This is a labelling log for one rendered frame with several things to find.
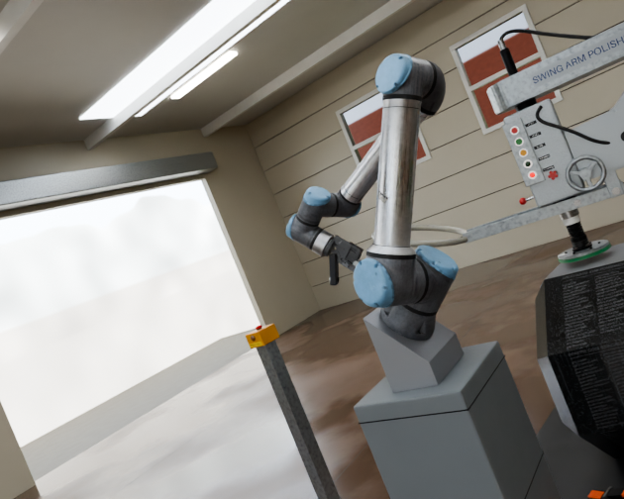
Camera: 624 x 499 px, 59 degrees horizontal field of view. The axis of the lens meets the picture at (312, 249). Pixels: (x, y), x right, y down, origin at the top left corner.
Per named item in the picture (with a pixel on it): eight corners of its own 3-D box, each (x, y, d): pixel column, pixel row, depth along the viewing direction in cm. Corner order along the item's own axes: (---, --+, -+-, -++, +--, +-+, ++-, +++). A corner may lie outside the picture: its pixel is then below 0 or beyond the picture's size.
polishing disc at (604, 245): (609, 241, 247) (607, 234, 247) (613, 250, 228) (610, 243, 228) (560, 256, 258) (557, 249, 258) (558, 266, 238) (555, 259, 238)
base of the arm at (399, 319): (422, 349, 176) (435, 324, 171) (371, 318, 181) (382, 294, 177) (439, 325, 192) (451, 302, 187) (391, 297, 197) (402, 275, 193)
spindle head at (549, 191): (626, 178, 240) (588, 83, 239) (631, 182, 220) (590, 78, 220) (543, 208, 257) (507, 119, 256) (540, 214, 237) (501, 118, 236)
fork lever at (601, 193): (623, 189, 240) (619, 178, 240) (627, 193, 223) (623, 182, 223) (470, 238, 272) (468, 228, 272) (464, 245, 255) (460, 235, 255)
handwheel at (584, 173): (610, 181, 227) (597, 148, 227) (612, 183, 218) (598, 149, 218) (572, 195, 234) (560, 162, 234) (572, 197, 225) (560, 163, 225)
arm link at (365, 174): (450, 58, 171) (342, 202, 215) (422, 51, 164) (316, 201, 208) (468, 83, 166) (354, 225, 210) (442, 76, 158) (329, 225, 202)
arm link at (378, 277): (424, 309, 168) (444, 55, 159) (382, 315, 157) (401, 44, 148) (388, 299, 180) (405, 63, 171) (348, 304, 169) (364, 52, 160)
